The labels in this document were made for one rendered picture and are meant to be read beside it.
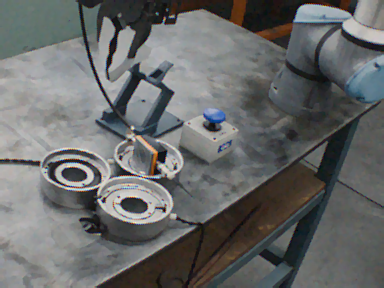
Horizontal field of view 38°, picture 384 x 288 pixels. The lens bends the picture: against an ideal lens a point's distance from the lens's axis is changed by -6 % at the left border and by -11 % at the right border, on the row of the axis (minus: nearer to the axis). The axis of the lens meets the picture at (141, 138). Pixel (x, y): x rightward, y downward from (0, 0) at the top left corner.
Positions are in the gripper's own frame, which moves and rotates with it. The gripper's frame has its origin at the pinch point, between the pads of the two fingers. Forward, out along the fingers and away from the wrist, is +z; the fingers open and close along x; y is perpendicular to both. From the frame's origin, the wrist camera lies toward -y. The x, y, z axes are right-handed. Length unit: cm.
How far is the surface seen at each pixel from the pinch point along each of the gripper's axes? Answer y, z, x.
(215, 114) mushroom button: 22.3, 7.6, -5.2
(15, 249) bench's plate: -17.8, 20.5, -6.5
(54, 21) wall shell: 128, 57, 158
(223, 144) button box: 23.0, 11.9, -8.2
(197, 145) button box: 20.3, 13.3, -4.9
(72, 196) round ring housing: -6.3, 16.1, -4.4
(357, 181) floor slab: 185, 74, 4
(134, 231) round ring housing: -3.9, 16.1, -14.5
